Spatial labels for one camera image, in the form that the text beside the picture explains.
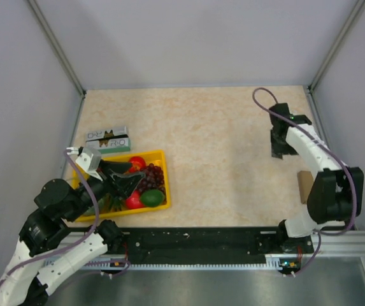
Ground red apple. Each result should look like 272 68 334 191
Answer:
128 156 147 173
125 190 145 210

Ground right aluminium frame post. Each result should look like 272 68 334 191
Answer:
307 0 365 95

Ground brown cardboard box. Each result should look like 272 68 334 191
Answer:
297 171 314 204

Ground grey slotted cable duct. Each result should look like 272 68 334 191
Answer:
43 254 297 272

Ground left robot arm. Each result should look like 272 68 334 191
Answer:
0 161 145 305

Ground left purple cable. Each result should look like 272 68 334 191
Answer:
0 148 131 305

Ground red apple back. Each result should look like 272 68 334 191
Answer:
128 156 147 173

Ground green toothpaste box front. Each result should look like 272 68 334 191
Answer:
85 137 131 154

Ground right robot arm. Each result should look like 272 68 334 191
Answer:
268 103 364 252

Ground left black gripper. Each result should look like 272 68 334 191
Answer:
66 158 146 221

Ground purple cable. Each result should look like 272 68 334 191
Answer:
0 148 131 305
252 87 358 277

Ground left aluminium frame post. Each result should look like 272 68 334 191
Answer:
25 0 86 98

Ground aluminium frame post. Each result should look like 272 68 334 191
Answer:
25 0 86 98
307 0 365 95

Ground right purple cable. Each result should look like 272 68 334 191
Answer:
252 87 358 277

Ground green leafy vegetable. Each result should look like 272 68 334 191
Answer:
108 196 124 212

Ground green lime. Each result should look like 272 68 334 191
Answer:
140 189 165 208

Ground red apple front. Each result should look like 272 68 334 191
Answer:
125 190 145 210

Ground yellow plastic tray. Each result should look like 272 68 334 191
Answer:
72 149 172 223

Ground purple grape bunch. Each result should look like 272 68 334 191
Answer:
137 163 166 195

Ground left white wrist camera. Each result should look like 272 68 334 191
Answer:
65 147 101 180

